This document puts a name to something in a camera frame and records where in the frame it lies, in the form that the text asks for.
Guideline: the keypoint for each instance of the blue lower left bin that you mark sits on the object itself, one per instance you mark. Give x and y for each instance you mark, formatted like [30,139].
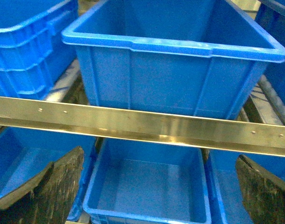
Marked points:
[26,152]

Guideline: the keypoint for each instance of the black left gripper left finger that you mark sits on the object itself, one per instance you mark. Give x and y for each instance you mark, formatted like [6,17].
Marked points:
[46,198]

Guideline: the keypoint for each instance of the blue far right bin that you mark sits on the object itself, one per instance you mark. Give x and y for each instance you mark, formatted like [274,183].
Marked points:
[271,17]

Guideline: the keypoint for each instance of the steel shelf front rail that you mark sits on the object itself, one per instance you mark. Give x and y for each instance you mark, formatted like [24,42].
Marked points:
[153,127]

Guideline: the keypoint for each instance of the blue lower middle bin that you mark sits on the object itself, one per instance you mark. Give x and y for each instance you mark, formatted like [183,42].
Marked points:
[147,183]

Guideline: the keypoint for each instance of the blue bin with buttons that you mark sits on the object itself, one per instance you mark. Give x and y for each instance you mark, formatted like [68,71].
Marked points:
[189,57]

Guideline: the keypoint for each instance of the blue ribbed crate upper left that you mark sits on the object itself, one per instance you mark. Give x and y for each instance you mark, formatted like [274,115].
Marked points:
[32,53]

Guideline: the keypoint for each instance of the blue lower right bin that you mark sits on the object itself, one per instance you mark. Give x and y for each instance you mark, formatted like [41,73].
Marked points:
[225,196]

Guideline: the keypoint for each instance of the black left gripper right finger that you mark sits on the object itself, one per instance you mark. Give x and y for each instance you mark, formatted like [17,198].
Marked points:
[263,193]

